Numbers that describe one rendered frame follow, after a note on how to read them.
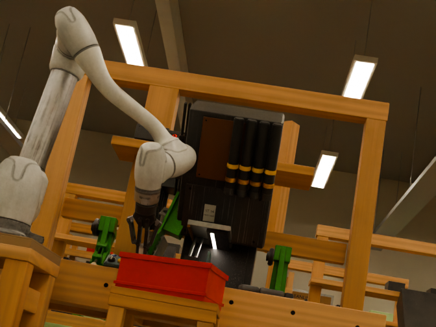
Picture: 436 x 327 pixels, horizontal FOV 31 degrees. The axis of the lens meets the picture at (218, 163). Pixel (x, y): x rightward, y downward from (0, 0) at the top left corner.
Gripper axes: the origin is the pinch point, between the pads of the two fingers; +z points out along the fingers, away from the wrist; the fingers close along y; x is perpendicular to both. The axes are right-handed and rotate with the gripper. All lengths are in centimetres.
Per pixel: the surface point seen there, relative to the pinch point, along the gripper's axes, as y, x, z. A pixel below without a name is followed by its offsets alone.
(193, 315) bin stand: 25.1, -39.0, -1.4
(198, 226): 17.7, 13.5, -8.5
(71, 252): -207, 640, 327
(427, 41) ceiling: 178, 625, -6
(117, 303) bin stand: 1.4, -39.2, -1.2
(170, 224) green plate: 4.9, 30.1, -0.2
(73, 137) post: -52, 83, -12
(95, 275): -14.5, -5.7, 8.5
